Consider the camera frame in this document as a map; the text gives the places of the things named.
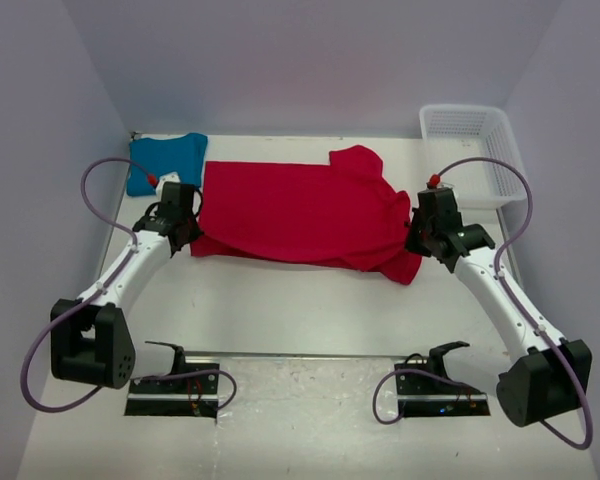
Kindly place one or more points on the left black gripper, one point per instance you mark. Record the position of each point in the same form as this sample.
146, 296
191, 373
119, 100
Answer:
195, 231

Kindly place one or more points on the red t shirt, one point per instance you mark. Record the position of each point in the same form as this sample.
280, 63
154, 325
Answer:
343, 214

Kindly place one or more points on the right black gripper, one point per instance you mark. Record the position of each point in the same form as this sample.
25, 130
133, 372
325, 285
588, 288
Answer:
411, 242

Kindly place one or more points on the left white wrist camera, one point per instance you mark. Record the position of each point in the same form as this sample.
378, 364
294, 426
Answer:
171, 177

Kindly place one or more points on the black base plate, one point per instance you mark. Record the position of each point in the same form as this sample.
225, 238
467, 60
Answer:
424, 397
195, 397

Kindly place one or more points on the folded blue t shirt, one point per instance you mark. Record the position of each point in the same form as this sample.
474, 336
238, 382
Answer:
184, 155

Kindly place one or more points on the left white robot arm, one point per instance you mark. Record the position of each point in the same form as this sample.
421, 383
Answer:
93, 344

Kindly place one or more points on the white plastic basket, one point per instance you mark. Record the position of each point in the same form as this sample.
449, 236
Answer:
453, 132

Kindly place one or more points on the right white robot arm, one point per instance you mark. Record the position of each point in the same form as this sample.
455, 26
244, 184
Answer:
549, 374

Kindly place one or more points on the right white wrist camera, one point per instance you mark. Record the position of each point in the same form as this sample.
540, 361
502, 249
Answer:
435, 182

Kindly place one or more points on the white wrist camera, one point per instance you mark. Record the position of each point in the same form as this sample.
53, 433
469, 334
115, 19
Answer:
171, 177
435, 182

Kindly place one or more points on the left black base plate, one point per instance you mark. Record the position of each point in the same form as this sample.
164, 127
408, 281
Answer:
195, 397

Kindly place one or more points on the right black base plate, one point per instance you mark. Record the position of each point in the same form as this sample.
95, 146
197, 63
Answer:
424, 397

